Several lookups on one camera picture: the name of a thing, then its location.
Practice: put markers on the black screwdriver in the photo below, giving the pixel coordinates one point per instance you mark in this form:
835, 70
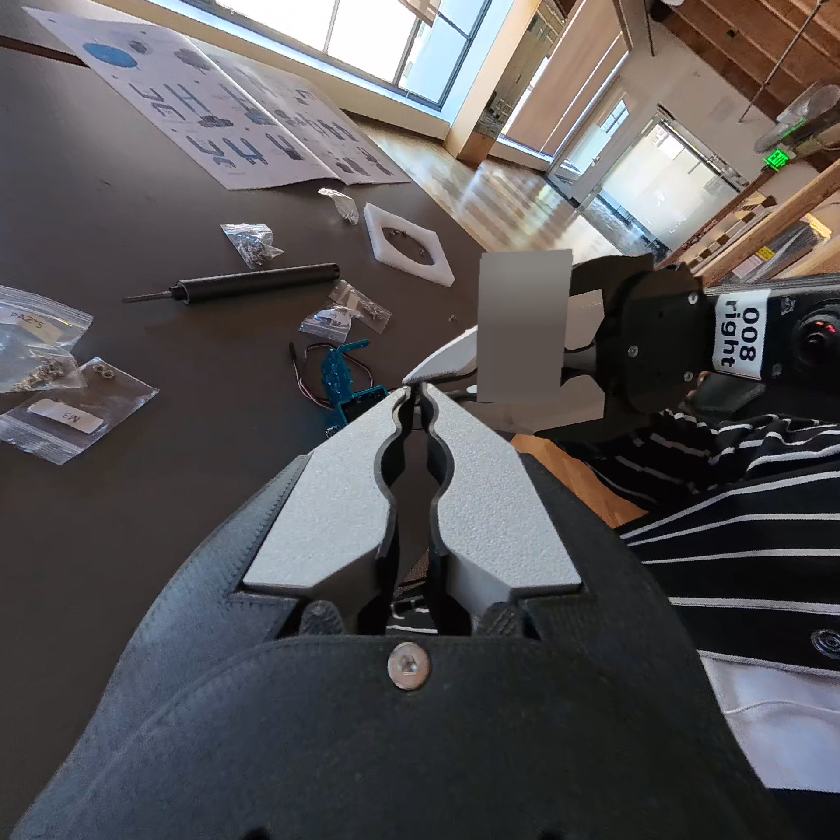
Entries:
262, 281

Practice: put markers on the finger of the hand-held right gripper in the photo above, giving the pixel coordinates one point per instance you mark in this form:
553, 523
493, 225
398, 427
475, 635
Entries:
446, 373
456, 348

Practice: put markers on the green exit sign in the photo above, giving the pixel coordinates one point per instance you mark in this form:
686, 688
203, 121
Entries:
778, 158

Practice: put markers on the person in striped shirt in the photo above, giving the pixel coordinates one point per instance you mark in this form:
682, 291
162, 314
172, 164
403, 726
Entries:
754, 544

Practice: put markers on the clear bag with two nuts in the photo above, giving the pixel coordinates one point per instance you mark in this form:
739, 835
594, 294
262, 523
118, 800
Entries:
79, 420

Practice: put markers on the printed instruction sheet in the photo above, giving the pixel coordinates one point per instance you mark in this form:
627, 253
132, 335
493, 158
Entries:
197, 111

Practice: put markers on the frosted glass partition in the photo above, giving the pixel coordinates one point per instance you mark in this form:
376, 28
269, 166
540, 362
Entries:
656, 190

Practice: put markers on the adjoining grey desk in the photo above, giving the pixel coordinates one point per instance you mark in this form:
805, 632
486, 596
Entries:
10, 23

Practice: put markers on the light wooden brace beam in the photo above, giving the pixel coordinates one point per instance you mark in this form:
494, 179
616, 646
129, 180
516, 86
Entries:
787, 216

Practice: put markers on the white foam frame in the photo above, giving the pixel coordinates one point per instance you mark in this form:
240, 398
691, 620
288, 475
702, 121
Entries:
375, 229

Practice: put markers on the ceiling sprinkler pipe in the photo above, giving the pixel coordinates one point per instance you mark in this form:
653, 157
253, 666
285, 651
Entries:
781, 60

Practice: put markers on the tiny clear plastic bag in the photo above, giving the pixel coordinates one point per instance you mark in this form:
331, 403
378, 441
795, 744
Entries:
341, 205

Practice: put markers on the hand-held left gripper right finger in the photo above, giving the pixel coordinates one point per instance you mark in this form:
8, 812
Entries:
512, 525

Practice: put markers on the large window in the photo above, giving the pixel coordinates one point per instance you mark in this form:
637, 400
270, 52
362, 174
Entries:
367, 33

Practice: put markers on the pale wooden window column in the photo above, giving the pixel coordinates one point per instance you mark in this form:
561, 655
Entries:
485, 98

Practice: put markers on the small clear plastic bag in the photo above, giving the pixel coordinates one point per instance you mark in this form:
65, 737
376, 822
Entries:
361, 305
325, 325

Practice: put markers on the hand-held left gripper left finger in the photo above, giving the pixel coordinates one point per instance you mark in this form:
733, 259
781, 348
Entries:
315, 518

